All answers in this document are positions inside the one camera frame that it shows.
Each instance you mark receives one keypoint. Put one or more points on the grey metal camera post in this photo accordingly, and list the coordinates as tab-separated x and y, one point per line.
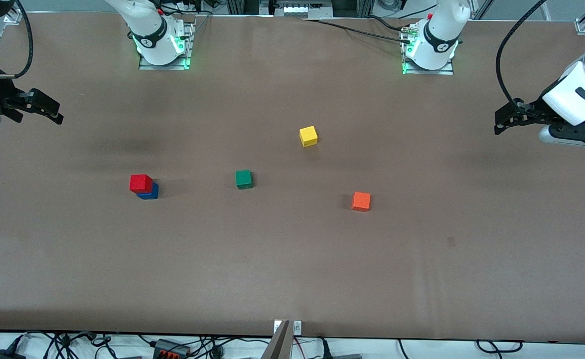
277	346

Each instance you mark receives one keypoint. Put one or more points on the orange wooden block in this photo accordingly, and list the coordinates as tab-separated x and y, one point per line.
361	201

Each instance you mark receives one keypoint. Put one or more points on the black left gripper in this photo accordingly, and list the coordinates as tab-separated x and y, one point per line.
533	110

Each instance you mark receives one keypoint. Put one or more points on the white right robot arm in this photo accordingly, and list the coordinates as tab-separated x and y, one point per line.
153	40

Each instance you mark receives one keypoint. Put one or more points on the green wooden block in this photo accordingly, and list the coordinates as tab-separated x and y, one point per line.
244	179

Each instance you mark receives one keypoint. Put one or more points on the white socket strip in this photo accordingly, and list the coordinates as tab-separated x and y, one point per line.
297	10

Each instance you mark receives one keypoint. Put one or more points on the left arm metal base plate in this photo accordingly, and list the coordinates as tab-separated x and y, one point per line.
432	72

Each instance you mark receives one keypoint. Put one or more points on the aluminium frame rack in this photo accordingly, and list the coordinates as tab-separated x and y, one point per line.
237	6

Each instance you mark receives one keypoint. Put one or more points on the blue wooden block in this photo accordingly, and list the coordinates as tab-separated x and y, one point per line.
154	192

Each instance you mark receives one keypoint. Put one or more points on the red wooden block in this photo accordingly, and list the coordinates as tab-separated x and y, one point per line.
140	183

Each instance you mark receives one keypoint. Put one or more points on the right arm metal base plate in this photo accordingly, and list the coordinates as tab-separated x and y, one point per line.
165	66

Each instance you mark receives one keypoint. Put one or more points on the yellow wooden block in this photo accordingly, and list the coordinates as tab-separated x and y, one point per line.
308	136

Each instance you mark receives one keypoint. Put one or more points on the black orange power strip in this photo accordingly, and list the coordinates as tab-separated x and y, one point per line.
170	347

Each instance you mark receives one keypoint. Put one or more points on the black power adapter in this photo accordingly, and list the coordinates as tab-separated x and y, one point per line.
3	355

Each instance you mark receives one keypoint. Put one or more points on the small white post bracket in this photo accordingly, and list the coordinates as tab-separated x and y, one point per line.
297	327

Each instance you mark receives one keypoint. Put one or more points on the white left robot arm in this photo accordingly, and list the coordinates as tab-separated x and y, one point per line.
437	45

